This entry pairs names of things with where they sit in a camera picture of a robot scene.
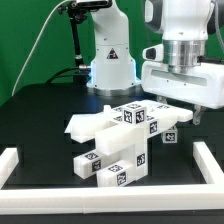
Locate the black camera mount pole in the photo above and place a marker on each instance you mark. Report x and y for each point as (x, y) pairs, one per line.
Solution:
(76, 11)

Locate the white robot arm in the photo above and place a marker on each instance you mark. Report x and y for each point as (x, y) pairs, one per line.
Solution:
(175, 64)

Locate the white L-shaped obstacle fence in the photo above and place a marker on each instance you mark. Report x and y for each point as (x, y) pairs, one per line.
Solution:
(206, 196)

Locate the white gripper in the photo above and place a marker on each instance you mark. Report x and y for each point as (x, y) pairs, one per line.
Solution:
(203, 85)

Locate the white chair back frame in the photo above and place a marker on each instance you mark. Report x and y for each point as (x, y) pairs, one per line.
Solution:
(112, 135)

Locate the small tagged white cube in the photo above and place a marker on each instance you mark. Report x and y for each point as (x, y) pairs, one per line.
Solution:
(170, 136)

